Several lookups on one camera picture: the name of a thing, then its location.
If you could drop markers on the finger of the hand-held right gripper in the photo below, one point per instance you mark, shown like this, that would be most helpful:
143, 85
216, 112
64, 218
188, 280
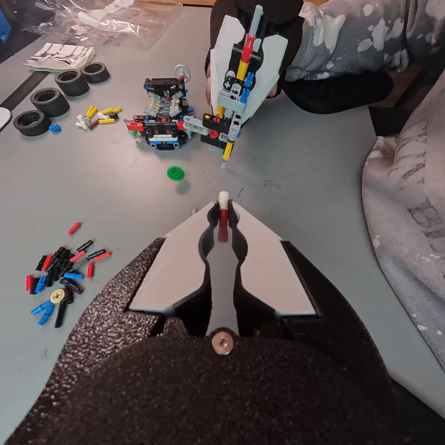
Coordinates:
273, 62
222, 59

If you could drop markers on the toy brick gearbox assembly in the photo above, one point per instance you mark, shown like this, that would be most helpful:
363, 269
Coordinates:
241, 67

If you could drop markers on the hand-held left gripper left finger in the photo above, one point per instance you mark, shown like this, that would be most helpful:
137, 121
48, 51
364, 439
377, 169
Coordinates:
170, 271

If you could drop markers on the red and white toy connector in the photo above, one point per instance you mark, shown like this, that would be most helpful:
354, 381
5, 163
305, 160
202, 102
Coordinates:
223, 222

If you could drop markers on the red toy pin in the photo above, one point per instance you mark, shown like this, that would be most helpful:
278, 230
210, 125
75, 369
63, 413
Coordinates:
74, 228

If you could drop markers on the pile of mixed toy pieces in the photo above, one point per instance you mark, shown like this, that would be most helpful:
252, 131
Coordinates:
99, 118

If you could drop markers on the blue toy gear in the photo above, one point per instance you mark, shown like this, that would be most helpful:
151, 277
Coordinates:
54, 128

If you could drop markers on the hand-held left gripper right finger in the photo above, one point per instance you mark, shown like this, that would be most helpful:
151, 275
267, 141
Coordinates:
278, 274

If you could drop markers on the black toy tire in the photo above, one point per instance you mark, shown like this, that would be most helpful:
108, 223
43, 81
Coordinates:
26, 127
104, 74
64, 102
83, 88

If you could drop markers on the white rounded pad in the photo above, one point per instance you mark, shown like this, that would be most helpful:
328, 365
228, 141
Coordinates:
4, 120

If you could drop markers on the grey desk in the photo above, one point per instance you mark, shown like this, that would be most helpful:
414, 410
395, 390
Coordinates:
295, 167

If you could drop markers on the tan round toy piece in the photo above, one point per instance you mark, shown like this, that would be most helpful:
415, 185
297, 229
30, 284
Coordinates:
58, 295

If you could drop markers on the blue plastic bin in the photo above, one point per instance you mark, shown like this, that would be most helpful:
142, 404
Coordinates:
4, 26

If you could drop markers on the pile of small toy pins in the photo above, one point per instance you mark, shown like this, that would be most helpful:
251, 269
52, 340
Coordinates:
59, 257

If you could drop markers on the black white printed leaflets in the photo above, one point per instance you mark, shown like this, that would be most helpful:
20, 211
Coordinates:
59, 57

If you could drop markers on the green toy gear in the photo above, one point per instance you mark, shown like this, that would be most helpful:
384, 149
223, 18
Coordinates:
175, 172

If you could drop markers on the toy brick car chassis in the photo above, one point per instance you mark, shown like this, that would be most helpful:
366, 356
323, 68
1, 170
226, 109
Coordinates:
163, 132

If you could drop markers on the person's right hand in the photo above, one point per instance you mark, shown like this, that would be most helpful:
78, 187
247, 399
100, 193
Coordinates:
208, 83

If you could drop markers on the clear plastic bag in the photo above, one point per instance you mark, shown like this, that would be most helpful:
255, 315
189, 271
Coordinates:
139, 27

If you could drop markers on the person's grey patterned sweatshirt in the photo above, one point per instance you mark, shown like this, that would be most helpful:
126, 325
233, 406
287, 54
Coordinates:
410, 208

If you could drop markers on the person's right forearm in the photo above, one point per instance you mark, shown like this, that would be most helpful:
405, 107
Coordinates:
347, 31

